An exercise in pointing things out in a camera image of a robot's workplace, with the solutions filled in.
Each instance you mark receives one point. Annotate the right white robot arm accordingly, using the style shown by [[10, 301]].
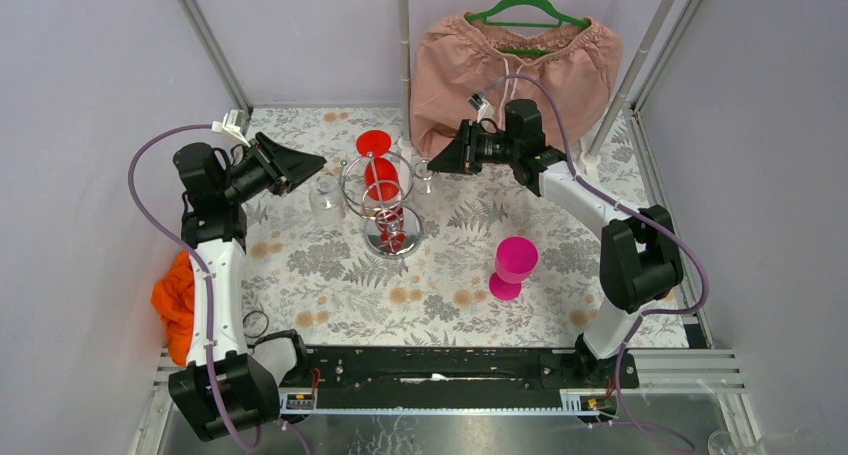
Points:
[[639, 262]]

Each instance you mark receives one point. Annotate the chrome wire glass rack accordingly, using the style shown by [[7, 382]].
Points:
[[352, 187]]

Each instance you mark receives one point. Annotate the floral table mat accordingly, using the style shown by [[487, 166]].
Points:
[[324, 283]]

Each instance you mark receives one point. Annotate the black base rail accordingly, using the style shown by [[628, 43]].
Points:
[[442, 379]]

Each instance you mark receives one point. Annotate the pink plastic wine glass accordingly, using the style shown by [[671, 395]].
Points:
[[515, 260]]

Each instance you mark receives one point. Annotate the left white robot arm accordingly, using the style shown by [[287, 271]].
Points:
[[228, 386]]

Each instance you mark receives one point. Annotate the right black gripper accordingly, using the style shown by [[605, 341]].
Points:
[[460, 156]]

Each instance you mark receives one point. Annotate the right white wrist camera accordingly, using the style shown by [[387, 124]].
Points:
[[483, 108]]

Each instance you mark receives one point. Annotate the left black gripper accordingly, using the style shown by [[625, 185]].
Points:
[[267, 167]]

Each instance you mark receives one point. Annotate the clear glass bottom corner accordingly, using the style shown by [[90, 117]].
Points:
[[723, 443]]

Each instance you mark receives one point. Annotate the clear wine glass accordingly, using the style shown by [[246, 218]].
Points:
[[326, 200], [426, 181]]

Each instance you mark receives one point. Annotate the orange cloth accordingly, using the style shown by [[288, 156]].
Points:
[[173, 299]]

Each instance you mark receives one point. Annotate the red plastic wine glass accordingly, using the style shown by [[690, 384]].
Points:
[[382, 192]]

